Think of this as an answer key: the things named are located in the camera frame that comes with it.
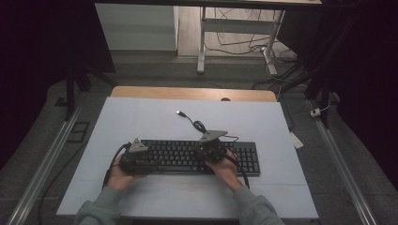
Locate hand-held gripper black cable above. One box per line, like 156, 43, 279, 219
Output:
102, 142, 131, 190
224, 154, 251, 190

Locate black metal stand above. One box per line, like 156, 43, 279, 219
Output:
55, 55, 117, 122
275, 62, 333, 129

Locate tangle of floor cables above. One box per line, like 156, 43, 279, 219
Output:
205, 7, 299, 92

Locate black keyboard usb cable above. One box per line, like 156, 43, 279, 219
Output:
176, 110, 239, 143

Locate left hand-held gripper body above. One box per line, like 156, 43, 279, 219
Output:
120, 138, 155, 176

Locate white metal desk frame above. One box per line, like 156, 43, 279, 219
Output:
196, 7, 285, 76

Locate white cabinet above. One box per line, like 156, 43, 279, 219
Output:
94, 3, 179, 52

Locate aluminium floor rail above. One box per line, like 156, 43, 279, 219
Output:
308, 99, 378, 225
6, 93, 87, 225

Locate white paper tag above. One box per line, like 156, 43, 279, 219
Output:
289, 130, 305, 150

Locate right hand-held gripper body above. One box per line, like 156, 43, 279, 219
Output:
198, 129, 229, 164

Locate person's left hand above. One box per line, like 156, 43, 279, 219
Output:
106, 155, 148, 192

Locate long black floor cable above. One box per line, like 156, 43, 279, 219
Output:
38, 142, 90, 225

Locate black computer keyboard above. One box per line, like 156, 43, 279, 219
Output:
137, 139, 261, 177

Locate left hand-held gripper black cable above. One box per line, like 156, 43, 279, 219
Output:
102, 142, 131, 190

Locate person's right hand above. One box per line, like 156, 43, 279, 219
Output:
205, 149, 245, 192

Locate dark curtain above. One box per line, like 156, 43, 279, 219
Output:
0, 0, 115, 172
278, 0, 398, 183

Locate right hand-held gripper black cable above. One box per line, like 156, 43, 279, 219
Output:
224, 154, 251, 190

